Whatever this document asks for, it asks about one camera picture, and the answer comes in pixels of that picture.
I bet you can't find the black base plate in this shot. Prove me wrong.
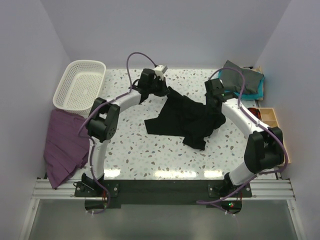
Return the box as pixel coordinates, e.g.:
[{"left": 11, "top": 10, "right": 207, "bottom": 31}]
[{"left": 73, "top": 180, "right": 252, "bottom": 213}]

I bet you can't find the wooden compartment tray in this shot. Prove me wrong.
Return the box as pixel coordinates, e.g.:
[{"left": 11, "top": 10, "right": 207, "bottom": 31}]
[{"left": 250, "top": 107, "right": 286, "bottom": 167}]

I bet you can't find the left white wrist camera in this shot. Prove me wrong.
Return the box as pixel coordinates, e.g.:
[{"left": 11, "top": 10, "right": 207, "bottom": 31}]
[{"left": 153, "top": 65, "right": 168, "bottom": 81}]

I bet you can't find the black t shirt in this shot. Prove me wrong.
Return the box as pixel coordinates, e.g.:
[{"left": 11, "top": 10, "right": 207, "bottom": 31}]
[{"left": 144, "top": 87, "right": 226, "bottom": 151}]

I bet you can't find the grey folded t shirt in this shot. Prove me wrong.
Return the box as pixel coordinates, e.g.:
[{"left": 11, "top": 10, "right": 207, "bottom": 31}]
[{"left": 219, "top": 60, "right": 264, "bottom": 95}]

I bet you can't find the purple cloth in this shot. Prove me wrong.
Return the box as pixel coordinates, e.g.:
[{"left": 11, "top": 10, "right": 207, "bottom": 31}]
[{"left": 43, "top": 109, "right": 90, "bottom": 189}]

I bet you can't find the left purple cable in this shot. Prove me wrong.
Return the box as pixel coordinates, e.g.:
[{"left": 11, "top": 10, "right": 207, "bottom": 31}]
[{"left": 77, "top": 51, "right": 157, "bottom": 215}]

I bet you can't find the red patterned cloth in tray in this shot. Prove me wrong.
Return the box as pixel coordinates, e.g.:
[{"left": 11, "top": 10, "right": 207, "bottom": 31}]
[{"left": 248, "top": 107, "right": 262, "bottom": 120}]

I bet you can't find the white plastic basket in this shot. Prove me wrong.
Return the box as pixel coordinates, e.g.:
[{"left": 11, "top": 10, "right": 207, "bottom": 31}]
[{"left": 52, "top": 60, "right": 107, "bottom": 115}]

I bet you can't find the aluminium rail frame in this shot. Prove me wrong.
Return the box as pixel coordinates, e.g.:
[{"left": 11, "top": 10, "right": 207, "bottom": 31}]
[{"left": 20, "top": 171, "right": 307, "bottom": 240}]

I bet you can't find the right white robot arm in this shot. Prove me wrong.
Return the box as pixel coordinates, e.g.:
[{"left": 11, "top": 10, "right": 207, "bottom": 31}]
[{"left": 204, "top": 78, "right": 285, "bottom": 197}]

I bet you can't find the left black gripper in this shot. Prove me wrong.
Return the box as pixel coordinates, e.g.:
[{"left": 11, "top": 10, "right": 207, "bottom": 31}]
[{"left": 147, "top": 76, "right": 170, "bottom": 97}]

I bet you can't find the teal folded t shirt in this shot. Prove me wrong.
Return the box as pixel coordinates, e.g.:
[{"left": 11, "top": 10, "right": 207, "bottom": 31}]
[{"left": 218, "top": 72, "right": 265, "bottom": 100}]

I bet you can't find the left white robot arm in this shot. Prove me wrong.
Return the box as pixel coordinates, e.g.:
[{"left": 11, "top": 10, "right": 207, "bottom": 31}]
[{"left": 81, "top": 65, "right": 170, "bottom": 196}]

